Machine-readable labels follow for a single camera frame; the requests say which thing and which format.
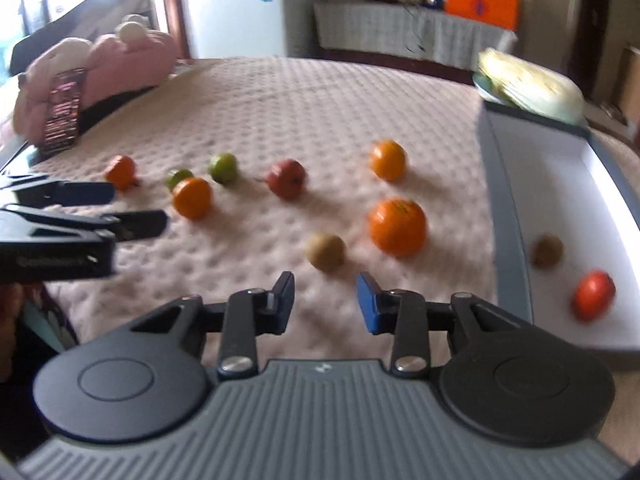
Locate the small red orange tomato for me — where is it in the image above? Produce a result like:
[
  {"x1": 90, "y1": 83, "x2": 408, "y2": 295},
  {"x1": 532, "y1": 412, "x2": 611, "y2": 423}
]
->
[{"x1": 104, "y1": 155, "x2": 136, "y2": 191}]

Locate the orange mandarin near tomatoes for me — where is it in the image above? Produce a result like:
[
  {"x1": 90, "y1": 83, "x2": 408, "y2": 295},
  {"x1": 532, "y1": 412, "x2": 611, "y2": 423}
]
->
[{"x1": 171, "y1": 177, "x2": 213, "y2": 220}]

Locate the green tomato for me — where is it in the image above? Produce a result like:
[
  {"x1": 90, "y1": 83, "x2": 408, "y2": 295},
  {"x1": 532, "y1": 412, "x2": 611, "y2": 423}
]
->
[
  {"x1": 208, "y1": 153, "x2": 239, "y2": 185},
  {"x1": 165, "y1": 168, "x2": 193, "y2": 191}
]

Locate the large orange mandarin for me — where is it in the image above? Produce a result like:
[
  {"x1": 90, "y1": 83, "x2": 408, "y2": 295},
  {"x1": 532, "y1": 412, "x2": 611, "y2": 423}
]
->
[{"x1": 368, "y1": 197, "x2": 428, "y2": 258}]

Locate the yellowish brown round fruit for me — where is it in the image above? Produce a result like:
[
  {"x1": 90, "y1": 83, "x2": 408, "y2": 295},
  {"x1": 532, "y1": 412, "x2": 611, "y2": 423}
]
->
[{"x1": 305, "y1": 232, "x2": 346, "y2": 273}]

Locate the dark patterned package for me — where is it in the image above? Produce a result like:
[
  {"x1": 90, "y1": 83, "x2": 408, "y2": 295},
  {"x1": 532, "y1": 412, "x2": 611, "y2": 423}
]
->
[{"x1": 39, "y1": 68, "x2": 87, "y2": 156}]

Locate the small red apple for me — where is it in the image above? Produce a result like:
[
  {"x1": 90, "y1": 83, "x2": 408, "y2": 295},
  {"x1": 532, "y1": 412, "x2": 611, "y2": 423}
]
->
[{"x1": 265, "y1": 159, "x2": 307, "y2": 200}]

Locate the small orange mandarin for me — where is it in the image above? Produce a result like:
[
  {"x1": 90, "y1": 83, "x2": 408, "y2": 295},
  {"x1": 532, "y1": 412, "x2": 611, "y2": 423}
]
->
[{"x1": 369, "y1": 140, "x2": 407, "y2": 182}]

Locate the pink plush toy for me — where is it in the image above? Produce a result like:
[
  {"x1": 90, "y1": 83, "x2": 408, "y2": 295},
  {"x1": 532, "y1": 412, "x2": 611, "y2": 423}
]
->
[{"x1": 12, "y1": 15, "x2": 178, "y2": 148}]

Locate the brown kiwi fruit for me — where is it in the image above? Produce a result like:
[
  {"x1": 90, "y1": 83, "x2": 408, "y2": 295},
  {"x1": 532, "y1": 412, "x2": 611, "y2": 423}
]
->
[{"x1": 529, "y1": 234, "x2": 564, "y2": 269}]

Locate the pink quilted bed cover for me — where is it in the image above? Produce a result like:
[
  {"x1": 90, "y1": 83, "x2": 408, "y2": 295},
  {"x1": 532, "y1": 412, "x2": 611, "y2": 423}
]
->
[{"x1": 29, "y1": 55, "x2": 640, "y2": 451}]

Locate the grey white cardboard box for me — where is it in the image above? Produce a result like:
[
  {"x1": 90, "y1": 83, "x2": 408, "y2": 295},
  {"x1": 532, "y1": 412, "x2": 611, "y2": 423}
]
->
[{"x1": 476, "y1": 102, "x2": 639, "y2": 370}]

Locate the light blue plate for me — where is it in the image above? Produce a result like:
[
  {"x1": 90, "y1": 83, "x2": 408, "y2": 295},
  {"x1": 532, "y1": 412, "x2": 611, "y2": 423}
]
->
[{"x1": 472, "y1": 73, "x2": 587, "y2": 126}]

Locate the white chest freezer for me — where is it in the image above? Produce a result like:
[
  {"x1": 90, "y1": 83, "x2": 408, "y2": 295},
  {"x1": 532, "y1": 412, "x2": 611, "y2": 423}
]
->
[{"x1": 186, "y1": 0, "x2": 320, "y2": 58}]

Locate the napa cabbage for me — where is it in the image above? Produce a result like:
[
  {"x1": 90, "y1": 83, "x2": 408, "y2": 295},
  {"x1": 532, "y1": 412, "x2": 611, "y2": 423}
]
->
[{"x1": 473, "y1": 49, "x2": 586, "y2": 125}]

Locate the cloth covered side table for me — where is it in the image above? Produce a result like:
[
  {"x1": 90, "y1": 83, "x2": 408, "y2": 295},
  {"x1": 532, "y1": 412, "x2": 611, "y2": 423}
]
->
[{"x1": 314, "y1": 2, "x2": 518, "y2": 72}]

